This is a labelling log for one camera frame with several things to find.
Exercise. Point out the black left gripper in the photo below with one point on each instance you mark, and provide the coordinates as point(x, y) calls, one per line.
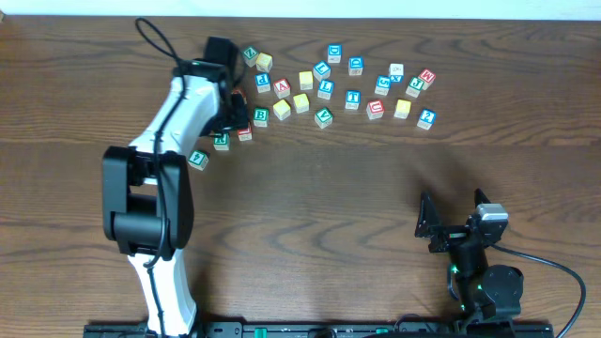
point(236, 115)

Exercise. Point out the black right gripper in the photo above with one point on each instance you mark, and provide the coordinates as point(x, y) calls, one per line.
point(451, 235)

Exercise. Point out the yellow O letter block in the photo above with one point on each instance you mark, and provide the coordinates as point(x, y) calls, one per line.
point(301, 103)

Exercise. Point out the green R letter block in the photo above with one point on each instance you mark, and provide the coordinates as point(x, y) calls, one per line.
point(221, 142)

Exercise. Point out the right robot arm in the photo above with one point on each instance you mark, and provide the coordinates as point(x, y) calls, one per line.
point(485, 292)

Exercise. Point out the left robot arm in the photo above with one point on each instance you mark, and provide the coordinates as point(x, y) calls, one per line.
point(147, 199)

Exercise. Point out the red U block left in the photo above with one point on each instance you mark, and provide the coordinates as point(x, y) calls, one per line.
point(241, 93)

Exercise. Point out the red u block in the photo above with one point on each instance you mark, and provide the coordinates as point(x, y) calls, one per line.
point(241, 93)
point(375, 109)

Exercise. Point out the green B letter block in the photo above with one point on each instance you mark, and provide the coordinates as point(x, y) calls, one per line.
point(261, 117)

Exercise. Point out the blue P letter block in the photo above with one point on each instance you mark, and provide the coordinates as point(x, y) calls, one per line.
point(262, 82)

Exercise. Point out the yellow C letter block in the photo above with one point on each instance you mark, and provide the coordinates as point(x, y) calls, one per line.
point(282, 109)

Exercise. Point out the red A letter block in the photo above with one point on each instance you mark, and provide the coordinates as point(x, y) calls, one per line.
point(282, 88)

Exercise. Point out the green 4 number block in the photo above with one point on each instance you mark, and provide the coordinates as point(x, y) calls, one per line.
point(198, 160)

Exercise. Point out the yellow block beside Z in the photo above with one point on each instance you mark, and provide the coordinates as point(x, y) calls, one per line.
point(264, 62)

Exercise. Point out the green Z letter block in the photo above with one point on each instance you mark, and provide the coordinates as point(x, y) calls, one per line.
point(250, 54)

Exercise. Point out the yellow S letter block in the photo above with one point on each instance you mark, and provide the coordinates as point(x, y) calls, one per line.
point(306, 80)

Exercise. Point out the green V block centre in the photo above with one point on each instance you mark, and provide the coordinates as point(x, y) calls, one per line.
point(323, 118)

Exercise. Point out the blue 2 number block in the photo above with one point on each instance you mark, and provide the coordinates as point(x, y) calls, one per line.
point(427, 119)

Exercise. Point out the blue L block lower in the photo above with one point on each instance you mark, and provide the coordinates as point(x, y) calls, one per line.
point(325, 89)

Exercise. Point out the blue l block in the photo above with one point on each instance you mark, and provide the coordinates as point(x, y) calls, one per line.
point(325, 89)
point(322, 71)

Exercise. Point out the blue L block upper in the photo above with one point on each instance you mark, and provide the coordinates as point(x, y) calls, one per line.
point(322, 71)

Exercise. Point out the yellow O block right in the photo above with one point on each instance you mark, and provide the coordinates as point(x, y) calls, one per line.
point(402, 109)

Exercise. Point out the blue D block top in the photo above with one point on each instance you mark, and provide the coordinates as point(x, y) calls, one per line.
point(334, 54)

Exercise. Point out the blue d block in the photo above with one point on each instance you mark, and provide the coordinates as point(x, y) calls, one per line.
point(334, 54)
point(355, 66)

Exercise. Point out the blue T letter block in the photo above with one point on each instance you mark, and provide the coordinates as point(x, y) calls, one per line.
point(353, 100)

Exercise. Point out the red U block right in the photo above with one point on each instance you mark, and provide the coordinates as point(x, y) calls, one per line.
point(375, 109)

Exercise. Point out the green J letter block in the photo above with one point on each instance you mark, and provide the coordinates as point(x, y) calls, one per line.
point(415, 86)

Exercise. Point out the blue D block right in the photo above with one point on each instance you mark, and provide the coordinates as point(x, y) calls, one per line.
point(355, 66)

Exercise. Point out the red M letter block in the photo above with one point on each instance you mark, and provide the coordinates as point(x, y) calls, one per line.
point(428, 77)

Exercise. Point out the blue 5 number block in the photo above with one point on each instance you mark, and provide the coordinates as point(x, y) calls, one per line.
point(383, 85)

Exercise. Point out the blue X letter block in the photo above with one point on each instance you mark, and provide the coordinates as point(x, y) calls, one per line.
point(396, 72)

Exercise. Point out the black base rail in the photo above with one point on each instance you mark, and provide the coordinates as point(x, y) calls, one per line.
point(410, 328)

